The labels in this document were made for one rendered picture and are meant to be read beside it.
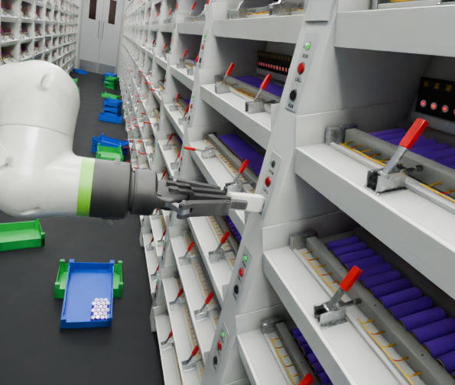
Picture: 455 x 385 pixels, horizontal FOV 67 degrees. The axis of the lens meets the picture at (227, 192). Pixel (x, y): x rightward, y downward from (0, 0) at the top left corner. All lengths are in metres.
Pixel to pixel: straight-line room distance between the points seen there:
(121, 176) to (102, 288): 1.30
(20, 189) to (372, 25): 0.50
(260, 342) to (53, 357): 1.03
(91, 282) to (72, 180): 1.31
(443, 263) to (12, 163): 0.51
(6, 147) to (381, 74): 0.57
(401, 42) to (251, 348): 0.57
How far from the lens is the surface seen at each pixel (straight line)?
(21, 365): 1.61
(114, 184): 0.54
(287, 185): 0.60
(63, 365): 1.59
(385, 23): 0.49
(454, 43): 0.42
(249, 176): 0.88
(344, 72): 0.59
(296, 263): 0.62
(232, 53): 1.24
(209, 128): 1.26
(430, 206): 0.43
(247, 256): 0.70
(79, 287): 1.81
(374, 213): 0.43
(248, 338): 0.75
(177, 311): 1.37
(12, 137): 0.56
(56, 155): 0.55
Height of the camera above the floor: 1.20
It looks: 21 degrees down
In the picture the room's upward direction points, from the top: 14 degrees clockwise
